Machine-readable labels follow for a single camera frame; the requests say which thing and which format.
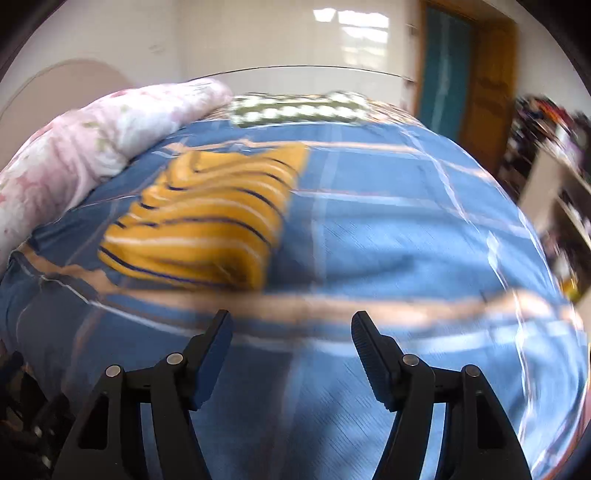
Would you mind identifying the pink floral quilt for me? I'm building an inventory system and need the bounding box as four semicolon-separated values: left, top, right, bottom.
0;78;234;273

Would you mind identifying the pink arched headboard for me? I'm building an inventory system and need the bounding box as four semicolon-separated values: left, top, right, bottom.
0;59;134;121

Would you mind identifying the wooden door with teal panel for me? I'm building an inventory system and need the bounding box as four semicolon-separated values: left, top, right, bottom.
416;0;518;153

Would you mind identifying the dark blurred object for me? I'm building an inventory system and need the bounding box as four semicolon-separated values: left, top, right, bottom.
0;351;75;472

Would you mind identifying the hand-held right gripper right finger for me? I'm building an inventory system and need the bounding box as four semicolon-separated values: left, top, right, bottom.
351;312;532;480

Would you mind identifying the yellow striped knit sweater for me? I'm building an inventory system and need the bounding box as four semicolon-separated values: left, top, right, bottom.
98;142;310;291

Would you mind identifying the cluttered shelf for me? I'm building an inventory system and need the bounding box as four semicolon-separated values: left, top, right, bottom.
499;95;591;301

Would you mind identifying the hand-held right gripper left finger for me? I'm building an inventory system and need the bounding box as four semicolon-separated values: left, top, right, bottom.
51;310;232;480

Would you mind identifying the green polka dot pillow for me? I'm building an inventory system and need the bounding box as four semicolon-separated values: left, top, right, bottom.
228;91;370;127

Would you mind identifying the orange floral cloth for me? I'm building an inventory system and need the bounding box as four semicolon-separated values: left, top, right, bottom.
365;102;416;125

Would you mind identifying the blue plaid bed sheet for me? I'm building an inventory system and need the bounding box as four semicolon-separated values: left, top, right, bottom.
0;117;589;480

